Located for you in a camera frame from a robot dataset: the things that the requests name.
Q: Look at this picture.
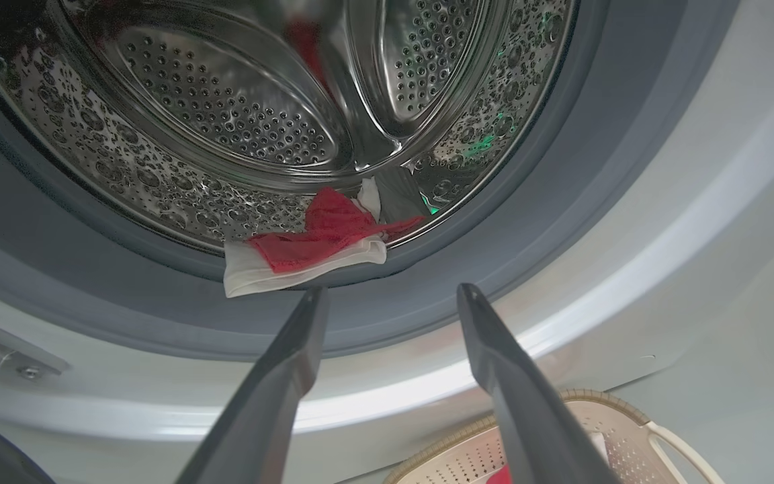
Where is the cream perforated laundry basket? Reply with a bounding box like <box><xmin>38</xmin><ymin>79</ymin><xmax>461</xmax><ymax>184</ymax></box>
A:
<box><xmin>384</xmin><ymin>389</ymin><xmax>724</xmax><ymax>484</ymax></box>

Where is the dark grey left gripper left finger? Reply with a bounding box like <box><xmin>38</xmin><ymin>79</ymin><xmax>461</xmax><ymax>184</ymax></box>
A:
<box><xmin>175</xmin><ymin>288</ymin><xmax>329</xmax><ymax>484</ymax></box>

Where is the white front-load washing machine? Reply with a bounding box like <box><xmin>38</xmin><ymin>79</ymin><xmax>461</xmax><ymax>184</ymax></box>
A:
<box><xmin>0</xmin><ymin>0</ymin><xmax>774</xmax><ymax>484</ymax></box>

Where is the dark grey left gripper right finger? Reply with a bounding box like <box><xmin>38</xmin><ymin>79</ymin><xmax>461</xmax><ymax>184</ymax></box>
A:
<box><xmin>456</xmin><ymin>282</ymin><xmax>623</xmax><ymax>484</ymax></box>

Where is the red and white garment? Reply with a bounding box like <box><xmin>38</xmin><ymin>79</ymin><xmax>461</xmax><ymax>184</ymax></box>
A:
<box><xmin>224</xmin><ymin>176</ymin><xmax>428</xmax><ymax>298</ymax></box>

